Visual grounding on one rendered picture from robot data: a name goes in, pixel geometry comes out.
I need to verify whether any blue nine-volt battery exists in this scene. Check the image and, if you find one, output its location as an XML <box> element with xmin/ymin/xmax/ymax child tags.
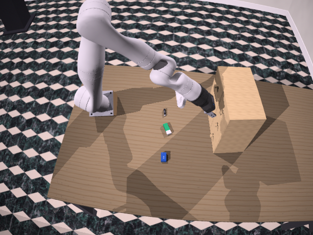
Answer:
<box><xmin>161</xmin><ymin>152</ymin><xmax>166</xmax><ymax>162</ymax></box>

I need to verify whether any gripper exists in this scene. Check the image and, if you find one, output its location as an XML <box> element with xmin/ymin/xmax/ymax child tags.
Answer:
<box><xmin>176</xmin><ymin>80</ymin><xmax>216</xmax><ymax>118</ymax></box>

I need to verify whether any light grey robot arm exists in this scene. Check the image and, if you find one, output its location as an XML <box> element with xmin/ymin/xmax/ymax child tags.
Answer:
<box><xmin>74</xmin><ymin>0</ymin><xmax>193</xmax><ymax>113</ymax></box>

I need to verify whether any green and white eraser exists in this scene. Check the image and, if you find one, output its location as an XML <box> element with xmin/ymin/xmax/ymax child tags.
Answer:
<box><xmin>163</xmin><ymin>123</ymin><xmax>171</xmax><ymax>135</ymax></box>

